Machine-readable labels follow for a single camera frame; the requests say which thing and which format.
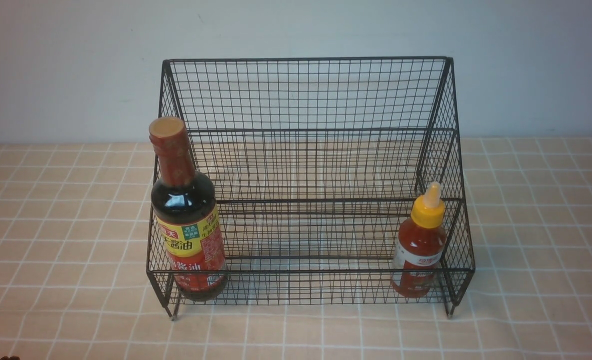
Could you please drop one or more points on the dark soy sauce bottle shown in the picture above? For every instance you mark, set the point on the dark soy sauce bottle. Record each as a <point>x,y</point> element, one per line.
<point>185,209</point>

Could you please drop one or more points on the red sauce bottle yellow cap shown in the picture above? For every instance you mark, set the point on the red sauce bottle yellow cap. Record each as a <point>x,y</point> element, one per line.
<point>420,244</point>

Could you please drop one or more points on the black wire mesh shelf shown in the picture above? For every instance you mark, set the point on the black wire mesh shelf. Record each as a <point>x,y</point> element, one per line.
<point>315,165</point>

